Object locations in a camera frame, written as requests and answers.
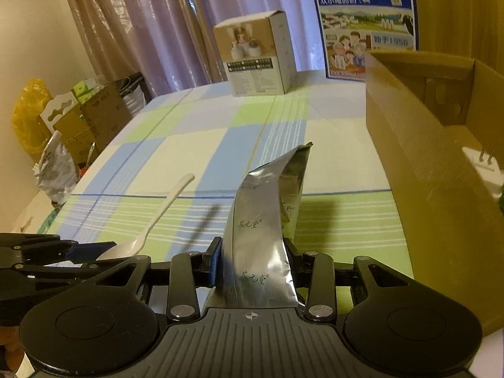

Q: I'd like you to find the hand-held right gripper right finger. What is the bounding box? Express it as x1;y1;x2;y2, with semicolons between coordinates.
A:
284;240;414;322

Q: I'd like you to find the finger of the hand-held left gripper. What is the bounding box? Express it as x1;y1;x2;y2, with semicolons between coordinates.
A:
0;262;119;280
0;234;119;262

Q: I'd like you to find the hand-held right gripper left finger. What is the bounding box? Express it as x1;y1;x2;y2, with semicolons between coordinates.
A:
94;237;222;322

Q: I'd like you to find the silver foil pouch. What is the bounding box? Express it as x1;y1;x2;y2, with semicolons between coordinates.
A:
205;142;314;310

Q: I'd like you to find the white plastic spoon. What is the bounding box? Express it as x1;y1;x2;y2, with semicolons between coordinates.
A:
96;173;195;261

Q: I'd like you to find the brown cardboard box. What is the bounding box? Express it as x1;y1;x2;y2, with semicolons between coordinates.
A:
364;49;504;335

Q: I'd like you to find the white power adapter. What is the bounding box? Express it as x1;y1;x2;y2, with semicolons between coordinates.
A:
461;142;504;199

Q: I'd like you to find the white crumpled plastic bag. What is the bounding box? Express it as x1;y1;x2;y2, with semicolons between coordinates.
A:
32;130;80;205

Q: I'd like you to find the small brown cardboard carton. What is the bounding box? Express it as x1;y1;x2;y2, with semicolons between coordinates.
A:
53;110;94;162

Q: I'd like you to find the large brown cardboard carton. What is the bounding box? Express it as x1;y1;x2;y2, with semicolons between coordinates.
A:
81;84;133;147

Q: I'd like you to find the yellow plastic bag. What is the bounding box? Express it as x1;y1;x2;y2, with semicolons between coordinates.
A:
11;79;54;162

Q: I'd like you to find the white carved chair back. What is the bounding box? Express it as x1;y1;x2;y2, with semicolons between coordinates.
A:
39;91;79;129

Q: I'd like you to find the green tissue pack bundle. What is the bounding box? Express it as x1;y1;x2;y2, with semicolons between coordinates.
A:
73;79;100;104

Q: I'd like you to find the white paper shopping bag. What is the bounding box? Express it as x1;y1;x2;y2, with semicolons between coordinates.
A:
118;72;153;116

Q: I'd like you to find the beige product box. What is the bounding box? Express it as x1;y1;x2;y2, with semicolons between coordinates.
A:
213;10;298;97

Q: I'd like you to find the beige curtain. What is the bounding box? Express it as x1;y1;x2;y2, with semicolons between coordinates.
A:
59;0;158;95

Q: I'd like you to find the blue illustrated milk carton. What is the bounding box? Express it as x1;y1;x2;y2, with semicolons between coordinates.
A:
308;0;419;83

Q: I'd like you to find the sheer purple curtain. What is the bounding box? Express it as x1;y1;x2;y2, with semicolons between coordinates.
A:
150;0;327;87

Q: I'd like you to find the wooden door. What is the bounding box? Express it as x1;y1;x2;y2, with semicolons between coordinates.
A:
411;0;504;67

